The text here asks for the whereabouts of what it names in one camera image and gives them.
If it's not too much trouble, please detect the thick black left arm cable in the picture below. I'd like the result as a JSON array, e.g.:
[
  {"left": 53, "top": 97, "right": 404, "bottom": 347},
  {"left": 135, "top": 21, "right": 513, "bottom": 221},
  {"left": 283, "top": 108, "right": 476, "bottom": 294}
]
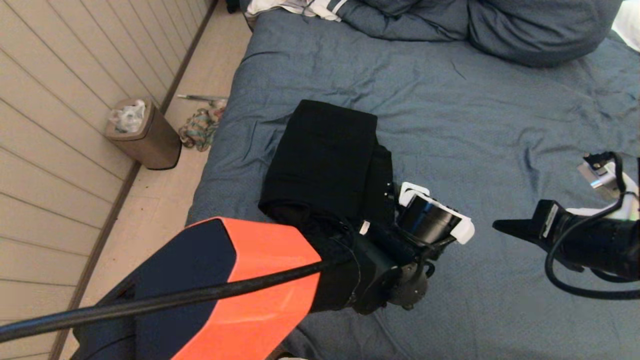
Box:
[{"left": 0, "top": 260, "right": 351, "bottom": 343}]

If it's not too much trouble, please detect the brown trash bin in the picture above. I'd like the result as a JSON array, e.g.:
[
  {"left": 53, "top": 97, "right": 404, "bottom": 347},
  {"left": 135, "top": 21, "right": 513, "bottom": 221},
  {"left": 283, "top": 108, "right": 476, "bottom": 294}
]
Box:
[{"left": 104, "top": 98, "right": 182, "bottom": 171}]

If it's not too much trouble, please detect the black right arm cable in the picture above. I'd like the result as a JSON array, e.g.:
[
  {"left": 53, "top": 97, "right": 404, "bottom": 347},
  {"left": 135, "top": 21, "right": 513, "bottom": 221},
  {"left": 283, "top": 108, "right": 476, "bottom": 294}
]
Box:
[{"left": 545, "top": 152, "right": 640, "bottom": 301}]

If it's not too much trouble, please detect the white pillow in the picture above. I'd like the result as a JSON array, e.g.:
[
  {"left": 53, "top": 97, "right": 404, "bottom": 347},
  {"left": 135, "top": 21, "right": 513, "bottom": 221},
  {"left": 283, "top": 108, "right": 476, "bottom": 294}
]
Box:
[{"left": 612, "top": 0, "right": 640, "bottom": 53}]

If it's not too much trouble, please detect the blue pillow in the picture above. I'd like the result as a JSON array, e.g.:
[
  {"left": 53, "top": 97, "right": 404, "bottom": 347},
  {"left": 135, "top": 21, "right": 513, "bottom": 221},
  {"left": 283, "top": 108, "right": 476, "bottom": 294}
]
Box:
[{"left": 467, "top": 0, "right": 626, "bottom": 68}]

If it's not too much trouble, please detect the colourful rag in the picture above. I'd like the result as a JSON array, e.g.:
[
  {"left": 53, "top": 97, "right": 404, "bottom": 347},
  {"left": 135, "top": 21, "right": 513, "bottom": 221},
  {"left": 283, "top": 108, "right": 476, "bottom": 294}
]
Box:
[{"left": 178, "top": 107, "right": 221, "bottom": 152}]

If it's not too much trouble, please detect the clear plastic bin bag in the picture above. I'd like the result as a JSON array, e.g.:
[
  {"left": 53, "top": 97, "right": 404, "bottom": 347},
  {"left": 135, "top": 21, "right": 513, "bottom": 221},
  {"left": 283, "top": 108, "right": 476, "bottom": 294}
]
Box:
[{"left": 109, "top": 99, "right": 147, "bottom": 134}]

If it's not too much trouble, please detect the thin stick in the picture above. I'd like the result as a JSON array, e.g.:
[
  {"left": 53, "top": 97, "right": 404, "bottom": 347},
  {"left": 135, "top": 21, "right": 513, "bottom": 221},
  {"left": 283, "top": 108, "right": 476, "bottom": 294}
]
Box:
[{"left": 176, "top": 93, "right": 228, "bottom": 102}]

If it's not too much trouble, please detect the crumpled blue duvet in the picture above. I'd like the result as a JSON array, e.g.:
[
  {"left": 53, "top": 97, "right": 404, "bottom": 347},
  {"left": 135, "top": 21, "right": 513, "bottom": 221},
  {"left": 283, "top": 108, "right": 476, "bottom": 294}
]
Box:
[{"left": 340, "top": 0, "right": 473, "bottom": 42}]

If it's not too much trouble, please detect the white striped garment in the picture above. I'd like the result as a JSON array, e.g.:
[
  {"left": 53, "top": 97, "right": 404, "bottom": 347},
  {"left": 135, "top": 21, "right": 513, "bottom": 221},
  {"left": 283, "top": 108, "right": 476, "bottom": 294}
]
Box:
[{"left": 246, "top": 0, "right": 346, "bottom": 22}]

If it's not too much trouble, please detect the black garment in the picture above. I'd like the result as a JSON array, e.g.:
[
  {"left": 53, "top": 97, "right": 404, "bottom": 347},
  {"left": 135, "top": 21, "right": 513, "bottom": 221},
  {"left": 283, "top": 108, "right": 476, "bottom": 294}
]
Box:
[{"left": 257, "top": 99, "right": 401, "bottom": 241}]

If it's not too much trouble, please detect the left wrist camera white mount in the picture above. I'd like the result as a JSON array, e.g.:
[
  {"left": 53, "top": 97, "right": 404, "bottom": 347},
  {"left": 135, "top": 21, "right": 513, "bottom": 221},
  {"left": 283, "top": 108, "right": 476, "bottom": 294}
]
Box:
[{"left": 398, "top": 181, "right": 475, "bottom": 246}]

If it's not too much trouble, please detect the blue bed sheet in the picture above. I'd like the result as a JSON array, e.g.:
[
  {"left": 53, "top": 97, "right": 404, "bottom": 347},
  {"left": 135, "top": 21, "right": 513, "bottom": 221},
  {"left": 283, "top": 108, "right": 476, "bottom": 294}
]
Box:
[{"left": 185, "top": 10, "right": 640, "bottom": 360}]

